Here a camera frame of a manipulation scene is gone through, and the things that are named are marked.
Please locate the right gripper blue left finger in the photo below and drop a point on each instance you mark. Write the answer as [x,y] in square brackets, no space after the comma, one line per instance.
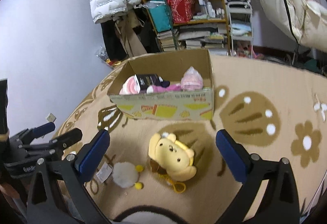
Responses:
[90,156]

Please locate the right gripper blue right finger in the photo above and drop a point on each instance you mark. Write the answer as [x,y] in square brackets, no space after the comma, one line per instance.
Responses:
[234,154]

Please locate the white black fluffy chick toy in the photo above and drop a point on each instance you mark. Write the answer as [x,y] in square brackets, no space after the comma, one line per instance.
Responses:
[126,175]

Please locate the yellow plush dog toy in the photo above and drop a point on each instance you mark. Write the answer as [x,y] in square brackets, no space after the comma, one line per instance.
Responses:
[171,160]

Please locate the pink packaged cloth bundle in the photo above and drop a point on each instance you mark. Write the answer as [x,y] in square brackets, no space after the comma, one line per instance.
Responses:
[191,80]

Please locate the black tissue pack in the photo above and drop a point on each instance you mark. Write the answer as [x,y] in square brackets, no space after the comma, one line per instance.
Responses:
[143,81]

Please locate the white paper hang tag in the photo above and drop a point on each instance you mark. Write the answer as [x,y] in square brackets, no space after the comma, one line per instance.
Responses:
[104,172]

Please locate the cardboard box with yellow print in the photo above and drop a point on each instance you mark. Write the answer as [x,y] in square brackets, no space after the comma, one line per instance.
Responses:
[170,66]

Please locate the pink white striped plush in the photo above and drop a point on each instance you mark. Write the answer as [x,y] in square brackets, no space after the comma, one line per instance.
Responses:
[131,86]

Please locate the dark purple plush toy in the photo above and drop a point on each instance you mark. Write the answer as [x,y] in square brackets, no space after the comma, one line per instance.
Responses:
[164,83]

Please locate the plastic bag of snacks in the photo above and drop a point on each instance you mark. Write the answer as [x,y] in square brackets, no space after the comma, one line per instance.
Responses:
[102,54]

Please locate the black hanging garment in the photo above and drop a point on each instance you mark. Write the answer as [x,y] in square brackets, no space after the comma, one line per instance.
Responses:
[113,46]

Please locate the beige hanging coat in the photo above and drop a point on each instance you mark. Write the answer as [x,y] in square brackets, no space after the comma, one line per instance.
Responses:
[129,39]

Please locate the stack of books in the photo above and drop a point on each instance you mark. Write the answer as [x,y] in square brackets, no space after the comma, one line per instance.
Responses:
[167,41]

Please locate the white metal trolley cart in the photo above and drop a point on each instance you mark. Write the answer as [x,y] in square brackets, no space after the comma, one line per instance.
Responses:
[240,15]

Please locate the white bottles on shelf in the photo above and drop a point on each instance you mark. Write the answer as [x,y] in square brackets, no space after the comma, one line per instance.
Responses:
[207,11]

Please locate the yellow wooden shelf unit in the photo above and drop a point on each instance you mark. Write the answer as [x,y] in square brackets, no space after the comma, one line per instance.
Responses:
[189,24]

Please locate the red gift bag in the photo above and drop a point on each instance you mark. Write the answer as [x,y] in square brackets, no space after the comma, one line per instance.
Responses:
[182,10]

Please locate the teal storage bag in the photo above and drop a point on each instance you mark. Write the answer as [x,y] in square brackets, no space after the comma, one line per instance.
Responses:
[159,15]

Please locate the white wall socket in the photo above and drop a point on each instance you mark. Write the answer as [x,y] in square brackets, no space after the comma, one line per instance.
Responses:
[51,118]

